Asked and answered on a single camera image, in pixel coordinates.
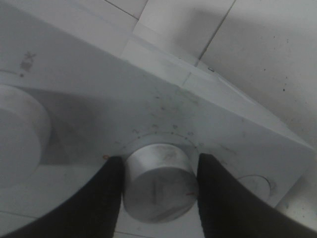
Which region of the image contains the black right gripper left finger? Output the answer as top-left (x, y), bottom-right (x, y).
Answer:
top-left (7, 156), bottom-right (123, 238)

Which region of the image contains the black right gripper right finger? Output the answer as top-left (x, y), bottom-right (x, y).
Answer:
top-left (197, 153), bottom-right (317, 238)

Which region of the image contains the round white door-release button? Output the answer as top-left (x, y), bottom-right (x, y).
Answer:
top-left (238, 175), bottom-right (270, 201)

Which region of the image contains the white timer knob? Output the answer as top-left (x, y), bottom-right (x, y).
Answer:
top-left (123, 143), bottom-right (199, 224)

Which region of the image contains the upper white power knob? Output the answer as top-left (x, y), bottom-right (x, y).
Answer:
top-left (0, 85), bottom-right (52, 188)

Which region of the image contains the white microwave oven body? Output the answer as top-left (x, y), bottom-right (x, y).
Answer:
top-left (0, 0), bottom-right (316, 238)

